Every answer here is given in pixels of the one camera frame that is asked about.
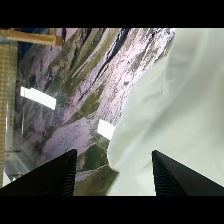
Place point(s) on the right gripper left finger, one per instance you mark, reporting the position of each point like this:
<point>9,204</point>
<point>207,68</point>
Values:
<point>53,178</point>

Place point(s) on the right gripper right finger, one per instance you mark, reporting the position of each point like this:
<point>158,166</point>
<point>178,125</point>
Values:
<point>176,181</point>

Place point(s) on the white T-shirt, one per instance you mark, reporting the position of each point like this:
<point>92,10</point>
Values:
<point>180,106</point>

